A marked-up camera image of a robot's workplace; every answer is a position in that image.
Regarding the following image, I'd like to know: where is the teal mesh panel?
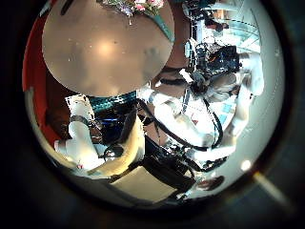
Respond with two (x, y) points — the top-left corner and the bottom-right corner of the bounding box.
(88, 91), (138, 113)

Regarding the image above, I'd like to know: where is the beige flat board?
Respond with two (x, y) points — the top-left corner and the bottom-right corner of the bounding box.
(110, 165), (179, 204)

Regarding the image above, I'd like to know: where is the orange red sofa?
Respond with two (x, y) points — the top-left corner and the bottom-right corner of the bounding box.
(21, 12), (61, 146)

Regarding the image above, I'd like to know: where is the black camera rig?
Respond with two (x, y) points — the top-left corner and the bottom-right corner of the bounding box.
(192, 39), (243, 75)

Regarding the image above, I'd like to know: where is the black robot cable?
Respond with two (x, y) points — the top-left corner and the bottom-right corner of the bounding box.
(136, 97), (224, 153)

